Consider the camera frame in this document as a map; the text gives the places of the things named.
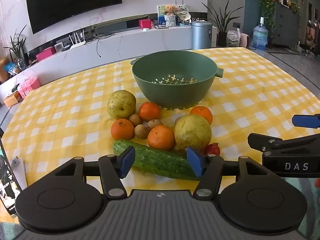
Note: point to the small white clock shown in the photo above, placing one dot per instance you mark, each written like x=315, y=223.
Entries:
x=59, y=47

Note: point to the orange cardboard box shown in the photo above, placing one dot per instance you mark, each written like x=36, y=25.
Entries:
x=12, y=99

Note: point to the green patterned cloth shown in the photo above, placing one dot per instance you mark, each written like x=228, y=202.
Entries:
x=307, y=205

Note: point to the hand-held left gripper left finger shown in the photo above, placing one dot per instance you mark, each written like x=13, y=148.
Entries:
x=127, y=161

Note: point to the white router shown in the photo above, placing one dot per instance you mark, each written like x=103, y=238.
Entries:
x=77, y=45

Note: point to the green cucumber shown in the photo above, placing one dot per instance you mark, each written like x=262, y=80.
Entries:
x=155, y=158

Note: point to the brown kiwi bottom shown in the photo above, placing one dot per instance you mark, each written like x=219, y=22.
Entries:
x=141, y=131

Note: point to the pink flat box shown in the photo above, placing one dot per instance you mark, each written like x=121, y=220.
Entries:
x=45, y=53

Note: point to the gold round vase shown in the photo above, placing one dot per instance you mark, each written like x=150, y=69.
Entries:
x=3, y=68

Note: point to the blue-grey trash can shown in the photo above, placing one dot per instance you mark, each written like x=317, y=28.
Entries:
x=201, y=36

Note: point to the black wall socket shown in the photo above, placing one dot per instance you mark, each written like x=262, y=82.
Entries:
x=236, y=24

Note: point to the red cherry tomato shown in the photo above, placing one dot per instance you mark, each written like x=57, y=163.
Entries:
x=212, y=150

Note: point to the grey-blue cabinet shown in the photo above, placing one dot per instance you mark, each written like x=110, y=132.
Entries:
x=285, y=27

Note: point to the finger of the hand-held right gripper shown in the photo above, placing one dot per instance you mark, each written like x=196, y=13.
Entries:
x=303, y=121
x=257, y=140

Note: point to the black curved television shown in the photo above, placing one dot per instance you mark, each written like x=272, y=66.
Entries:
x=72, y=3

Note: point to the yellow-green pear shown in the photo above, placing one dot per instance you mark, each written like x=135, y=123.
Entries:
x=192, y=132
x=121, y=105

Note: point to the orange tangerine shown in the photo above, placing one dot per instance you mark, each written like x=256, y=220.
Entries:
x=203, y=113
x=161, y=138
x=122, y=129
x=150, y=111

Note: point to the printed paper fan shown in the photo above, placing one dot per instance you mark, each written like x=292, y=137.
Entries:
x=183, y=12

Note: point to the framed picture card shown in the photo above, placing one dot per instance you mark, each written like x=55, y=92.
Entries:
x=160, y=15

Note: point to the red gift box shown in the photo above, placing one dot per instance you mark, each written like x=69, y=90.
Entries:
x=145, y=24

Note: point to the pink small appliance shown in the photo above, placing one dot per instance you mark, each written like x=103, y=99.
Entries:
x=245, y=41

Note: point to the yellow checked tablecloth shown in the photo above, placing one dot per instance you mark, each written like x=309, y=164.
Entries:
x=62, y=120

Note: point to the potted long-leaf plant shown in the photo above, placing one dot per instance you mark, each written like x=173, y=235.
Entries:
x=222, y=22

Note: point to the teddy bear bouquet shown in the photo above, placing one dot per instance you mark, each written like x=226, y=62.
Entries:
x=171, y=15

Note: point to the blue water jug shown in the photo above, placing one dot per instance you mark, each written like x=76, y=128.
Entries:
x=260, y=36

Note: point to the white marble media console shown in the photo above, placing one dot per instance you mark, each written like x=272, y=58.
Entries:
x=125, y=45

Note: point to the plant in glass vase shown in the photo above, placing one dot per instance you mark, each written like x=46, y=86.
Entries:
x=18, y=47

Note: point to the white phone stand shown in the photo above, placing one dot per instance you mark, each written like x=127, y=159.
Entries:
x=20, y=172

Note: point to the green colander bowl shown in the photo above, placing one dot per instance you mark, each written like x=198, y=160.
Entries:
x=172, y=92

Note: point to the white plastic bag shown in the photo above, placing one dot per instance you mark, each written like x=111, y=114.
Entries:
x=233, y=39

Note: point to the blue snack bag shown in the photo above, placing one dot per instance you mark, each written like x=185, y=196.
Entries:
x=11, y=68

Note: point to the pink storage box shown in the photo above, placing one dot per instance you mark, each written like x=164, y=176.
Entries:
x=28, y=86

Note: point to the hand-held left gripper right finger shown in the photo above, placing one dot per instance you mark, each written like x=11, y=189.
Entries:
x=196, y=162

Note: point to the trailing green pothos plant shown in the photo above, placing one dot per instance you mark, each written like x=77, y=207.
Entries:
x=265, y=2

